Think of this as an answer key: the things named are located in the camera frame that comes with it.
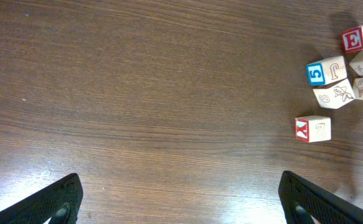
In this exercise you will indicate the blue sided wooden block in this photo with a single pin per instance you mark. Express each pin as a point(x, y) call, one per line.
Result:
point(326, 71)

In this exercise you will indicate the green sided wooden block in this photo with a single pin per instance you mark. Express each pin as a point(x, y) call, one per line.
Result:
point(335, 96)

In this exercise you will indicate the top wooden block elephant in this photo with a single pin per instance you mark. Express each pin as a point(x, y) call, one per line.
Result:
point(352, 39)

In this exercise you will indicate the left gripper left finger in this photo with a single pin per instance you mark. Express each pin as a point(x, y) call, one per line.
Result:
point(59, 202)

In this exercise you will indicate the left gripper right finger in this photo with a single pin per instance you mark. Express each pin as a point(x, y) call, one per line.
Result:
point(305, 202)

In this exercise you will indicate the plain wooden block left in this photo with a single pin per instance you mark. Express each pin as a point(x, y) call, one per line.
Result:
point(313, 128)

